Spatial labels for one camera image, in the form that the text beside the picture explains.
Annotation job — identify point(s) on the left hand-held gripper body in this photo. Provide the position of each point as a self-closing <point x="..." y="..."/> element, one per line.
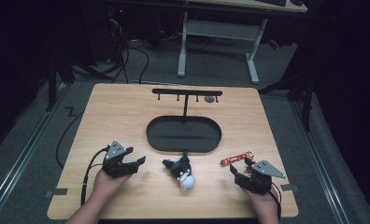
<point x="114" y="166"/>

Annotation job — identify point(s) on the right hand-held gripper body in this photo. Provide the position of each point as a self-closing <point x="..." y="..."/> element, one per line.
<point x="259" y="180"/>

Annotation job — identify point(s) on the person's left hand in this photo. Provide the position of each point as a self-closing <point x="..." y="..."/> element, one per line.
<point x="106" y="185"/>

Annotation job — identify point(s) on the person's right hand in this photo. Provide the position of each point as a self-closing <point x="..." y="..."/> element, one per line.
<point x="263" y="203"/>

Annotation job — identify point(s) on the grey tape strip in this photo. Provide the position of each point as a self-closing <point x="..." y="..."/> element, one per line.
<point x="57" y="192"/>
<point x="289" y="187"/>

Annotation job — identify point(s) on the grey round table cap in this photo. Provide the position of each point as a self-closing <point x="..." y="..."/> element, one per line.
<point x="209" y="99"/>

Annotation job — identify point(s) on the black metal stand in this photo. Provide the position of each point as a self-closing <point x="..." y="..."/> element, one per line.
<point x="51" y="87"/>
<point x="307" y="102"/>

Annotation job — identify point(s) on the small red object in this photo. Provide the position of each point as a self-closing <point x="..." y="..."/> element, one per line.
<point x="274" y="44"/>

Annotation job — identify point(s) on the desk with white legs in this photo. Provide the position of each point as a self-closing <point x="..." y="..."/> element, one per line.
<point x="223" y="29"/>

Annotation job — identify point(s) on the black keyboard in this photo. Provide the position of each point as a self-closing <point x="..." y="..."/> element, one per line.
<point x="272" y="2"/>

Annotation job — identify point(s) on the metal floor rail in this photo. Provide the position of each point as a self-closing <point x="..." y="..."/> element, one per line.
<point x="320" y="165"/>
<point x="24" y="155"/>

